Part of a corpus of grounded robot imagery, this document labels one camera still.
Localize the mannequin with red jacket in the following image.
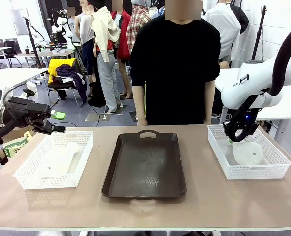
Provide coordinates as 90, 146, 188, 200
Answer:
110, 4, 133, 99

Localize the white opaque plastic flask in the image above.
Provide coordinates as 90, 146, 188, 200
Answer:
46, 142, 80, 174

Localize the background person in white shirt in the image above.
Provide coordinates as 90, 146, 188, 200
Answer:
66, 6, 82, 45

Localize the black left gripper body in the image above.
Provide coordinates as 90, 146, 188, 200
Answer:
2, 96, 51, 128

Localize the person's left forearm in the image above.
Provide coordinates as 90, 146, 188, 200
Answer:
204, 80, 216, 120

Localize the person's right forearm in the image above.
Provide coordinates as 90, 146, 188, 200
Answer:
132, 85, 149, 120

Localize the white side table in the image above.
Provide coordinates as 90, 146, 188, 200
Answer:
0, 67, 50, 99

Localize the mannequin with plaid shirt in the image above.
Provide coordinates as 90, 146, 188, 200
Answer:
126, 4, 153, 56

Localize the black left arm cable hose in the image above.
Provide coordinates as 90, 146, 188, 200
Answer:
0, 82, 28, 145

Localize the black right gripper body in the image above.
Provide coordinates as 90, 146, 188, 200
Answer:
222, 109, 259, 138

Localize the translucent plastic flask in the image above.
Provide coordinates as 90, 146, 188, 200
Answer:
231, 137, 264, 166

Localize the black jacket on hanger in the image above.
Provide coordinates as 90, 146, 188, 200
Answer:
230, 2, 250, 35

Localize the cluttered background work table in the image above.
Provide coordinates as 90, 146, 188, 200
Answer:
14, 41, 75, 67

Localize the yellow cloth on chair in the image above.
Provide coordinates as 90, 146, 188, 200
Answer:
47, 58, 77, 85

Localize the mannequin with white shirt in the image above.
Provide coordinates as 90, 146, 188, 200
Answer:
202, 0, 242, 70

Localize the person in black sweater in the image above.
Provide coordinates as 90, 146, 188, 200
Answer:
129, 0, 221, 126

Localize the tall black tripod stand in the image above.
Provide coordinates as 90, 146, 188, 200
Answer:
249, 6, 268, 70

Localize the purple clothing on chair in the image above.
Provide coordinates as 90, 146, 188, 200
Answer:
55, 64, 88, 104

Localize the black office chair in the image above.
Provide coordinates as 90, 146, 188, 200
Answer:
0, 40, 23, 68

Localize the mannequin with cream jacket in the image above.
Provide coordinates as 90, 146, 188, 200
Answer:
90, 0, 123, 114

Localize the cardboard box with green print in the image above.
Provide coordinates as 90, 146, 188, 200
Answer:
2, 131, 33, 158

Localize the white perforated plastic basket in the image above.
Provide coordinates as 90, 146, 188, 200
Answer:
12, 130, 94, 190
207, 124, 291, 180

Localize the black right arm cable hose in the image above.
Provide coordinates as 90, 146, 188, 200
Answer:
227, 24, 291, 144

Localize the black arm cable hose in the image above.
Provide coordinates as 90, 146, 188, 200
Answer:
227, 24, 291, 144
0, 82, 28, 145

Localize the whiteboard on wall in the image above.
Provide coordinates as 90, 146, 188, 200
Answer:
9, 8, 32, 36

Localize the dark brown serving tray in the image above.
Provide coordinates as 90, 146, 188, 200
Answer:
101, 129, 187, 199

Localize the white box on floor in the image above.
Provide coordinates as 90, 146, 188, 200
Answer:
26, 80, 40, 101

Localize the black tripod with camera arm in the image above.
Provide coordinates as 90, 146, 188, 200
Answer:
22, 16, 45, 69

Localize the mannequin with white tank top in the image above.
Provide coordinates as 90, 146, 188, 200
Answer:
74, 0, 97, 97

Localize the black metal frame chair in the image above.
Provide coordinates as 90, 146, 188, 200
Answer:
48, 78, 85, 108

